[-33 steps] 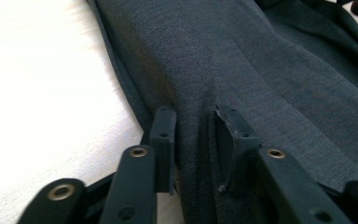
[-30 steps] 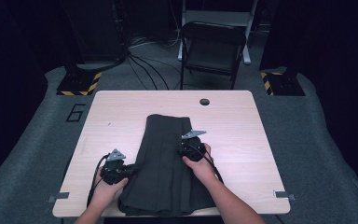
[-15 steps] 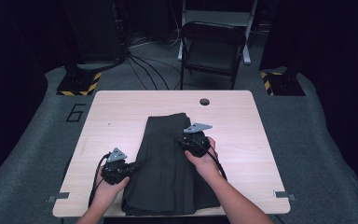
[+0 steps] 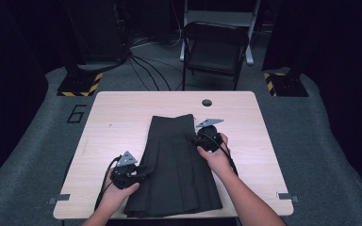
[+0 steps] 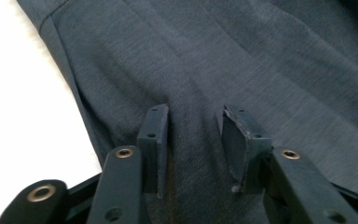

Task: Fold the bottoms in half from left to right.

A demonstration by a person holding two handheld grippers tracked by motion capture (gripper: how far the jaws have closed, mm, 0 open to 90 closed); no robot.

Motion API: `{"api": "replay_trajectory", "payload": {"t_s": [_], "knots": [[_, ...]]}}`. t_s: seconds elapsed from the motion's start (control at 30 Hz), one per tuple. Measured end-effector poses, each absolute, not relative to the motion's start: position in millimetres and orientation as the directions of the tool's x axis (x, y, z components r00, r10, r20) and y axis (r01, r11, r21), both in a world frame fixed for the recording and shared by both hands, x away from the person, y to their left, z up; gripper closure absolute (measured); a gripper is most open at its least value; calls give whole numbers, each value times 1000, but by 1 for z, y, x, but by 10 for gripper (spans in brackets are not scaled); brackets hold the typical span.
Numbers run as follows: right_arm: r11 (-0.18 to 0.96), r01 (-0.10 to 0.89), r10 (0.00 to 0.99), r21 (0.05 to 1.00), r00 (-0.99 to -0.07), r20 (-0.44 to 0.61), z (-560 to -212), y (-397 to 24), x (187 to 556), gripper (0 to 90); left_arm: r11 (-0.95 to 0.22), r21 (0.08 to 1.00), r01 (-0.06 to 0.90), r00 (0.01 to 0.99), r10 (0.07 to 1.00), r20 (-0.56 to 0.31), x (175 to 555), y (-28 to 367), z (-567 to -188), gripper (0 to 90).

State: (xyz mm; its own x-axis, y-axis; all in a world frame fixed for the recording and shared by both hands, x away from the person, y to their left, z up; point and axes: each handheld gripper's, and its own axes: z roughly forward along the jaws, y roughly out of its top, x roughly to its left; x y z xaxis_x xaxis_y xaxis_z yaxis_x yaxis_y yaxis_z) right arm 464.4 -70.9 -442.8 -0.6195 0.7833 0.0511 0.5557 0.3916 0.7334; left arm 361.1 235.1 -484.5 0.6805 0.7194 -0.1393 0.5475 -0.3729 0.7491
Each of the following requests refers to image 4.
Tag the black folding chair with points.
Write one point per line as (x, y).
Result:
(213, 53)

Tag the black stand base striped edge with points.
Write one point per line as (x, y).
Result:
(78, 83)
(287, 84)

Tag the black pleated skirt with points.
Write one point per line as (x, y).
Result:
(176, 169)

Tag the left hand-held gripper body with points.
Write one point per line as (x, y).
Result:
(124, 175)

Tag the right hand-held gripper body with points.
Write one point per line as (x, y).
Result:
(209, 138)

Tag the dark curtain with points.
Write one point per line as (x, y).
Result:
(342, 62)
(9, 78)

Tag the grey tape piece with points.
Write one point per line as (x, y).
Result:
(59, 198)
(286, 196)

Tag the white metal stand frame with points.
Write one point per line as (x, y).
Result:
(251, 37)

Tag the person's right hand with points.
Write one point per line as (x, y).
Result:
(220, 161)

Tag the black tape floor marking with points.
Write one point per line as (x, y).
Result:
(77, 113)

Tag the dark equipment cabinet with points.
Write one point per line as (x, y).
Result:
(94, 28)

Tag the person's left hand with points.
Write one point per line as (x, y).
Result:
(116, 196)

